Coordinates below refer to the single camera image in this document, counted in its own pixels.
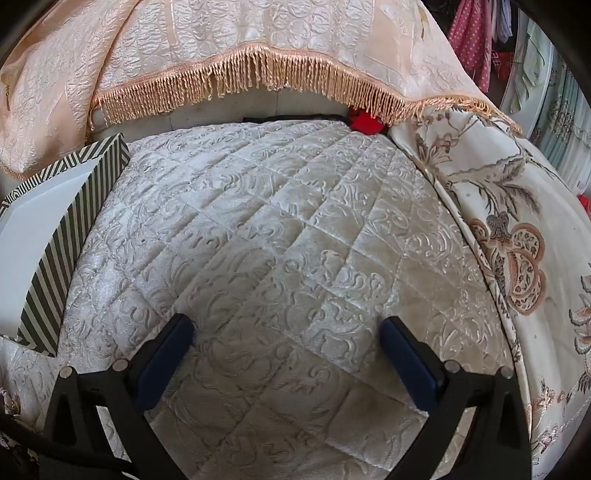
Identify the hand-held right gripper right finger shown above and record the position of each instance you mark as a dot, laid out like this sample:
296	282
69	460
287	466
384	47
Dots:
411	364

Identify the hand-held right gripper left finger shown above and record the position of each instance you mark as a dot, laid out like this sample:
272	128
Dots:
165	357

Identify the striped jewelry box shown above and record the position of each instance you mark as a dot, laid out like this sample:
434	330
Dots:
46	277

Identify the floral print quilt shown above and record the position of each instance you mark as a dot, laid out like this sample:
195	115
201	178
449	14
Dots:
531	207

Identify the red cloth item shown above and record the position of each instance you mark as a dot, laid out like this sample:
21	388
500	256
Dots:
367	122

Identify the hanging pale clothes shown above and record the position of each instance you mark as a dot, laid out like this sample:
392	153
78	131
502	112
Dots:
558	101

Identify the peach fringed bedspread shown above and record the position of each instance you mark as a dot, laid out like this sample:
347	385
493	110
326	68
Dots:
184	41

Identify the pink dotted garment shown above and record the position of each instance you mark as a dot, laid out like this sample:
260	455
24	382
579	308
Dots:
471	32

